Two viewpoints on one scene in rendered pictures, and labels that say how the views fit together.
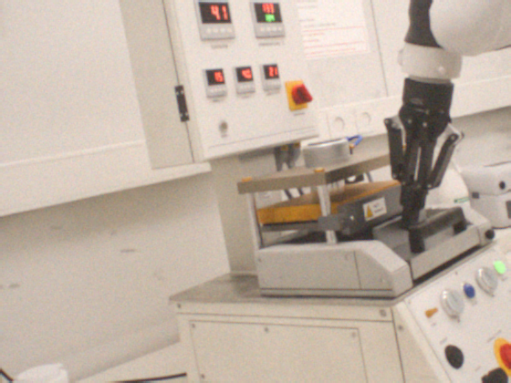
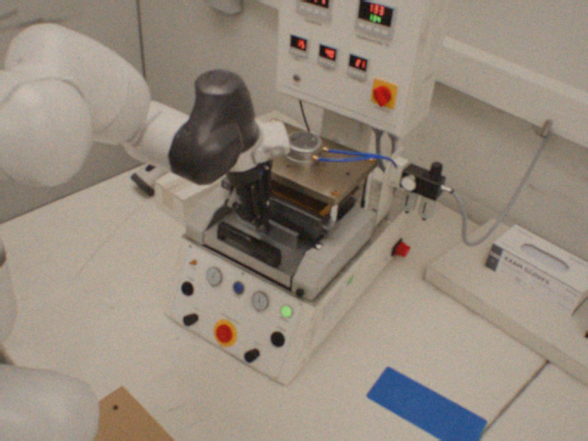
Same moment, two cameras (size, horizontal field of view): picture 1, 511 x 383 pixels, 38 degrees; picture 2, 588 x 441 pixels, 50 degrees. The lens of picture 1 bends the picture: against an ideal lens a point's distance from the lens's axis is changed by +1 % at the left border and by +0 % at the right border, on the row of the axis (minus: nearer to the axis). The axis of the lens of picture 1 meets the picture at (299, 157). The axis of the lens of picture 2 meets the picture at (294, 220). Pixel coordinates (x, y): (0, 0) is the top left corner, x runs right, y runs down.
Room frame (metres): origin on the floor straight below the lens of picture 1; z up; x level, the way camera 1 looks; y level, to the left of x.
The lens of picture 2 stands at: (1.06, -1.16, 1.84)
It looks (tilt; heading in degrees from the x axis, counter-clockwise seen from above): 39 degrees down; 81
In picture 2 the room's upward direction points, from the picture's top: 5 degrees clockwise
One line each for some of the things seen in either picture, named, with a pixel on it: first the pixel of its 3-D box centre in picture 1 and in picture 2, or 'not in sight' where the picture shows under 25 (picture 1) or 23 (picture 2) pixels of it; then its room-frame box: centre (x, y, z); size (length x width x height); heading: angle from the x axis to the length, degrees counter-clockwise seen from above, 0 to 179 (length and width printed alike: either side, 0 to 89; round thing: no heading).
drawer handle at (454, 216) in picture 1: (438, 228); (248, 243); (1.12, -0.19, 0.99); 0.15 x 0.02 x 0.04; 141
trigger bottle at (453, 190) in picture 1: (453, 190); not in sight; (2.04, -0.40, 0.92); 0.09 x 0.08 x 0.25; 42
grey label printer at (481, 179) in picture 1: (491, 192); not in sight; (2.14, -0.53, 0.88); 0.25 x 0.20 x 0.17; 33
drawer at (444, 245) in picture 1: (366, 243); (285, 217); (1.21, -0.08, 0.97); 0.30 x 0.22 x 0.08; 51
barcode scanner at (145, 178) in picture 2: not in sight; (165, 170); (0.91, 0.36, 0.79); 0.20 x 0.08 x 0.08; 39
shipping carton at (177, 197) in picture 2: not in sight; (194, 190); (1.00, 0.26, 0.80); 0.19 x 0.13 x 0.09; 39
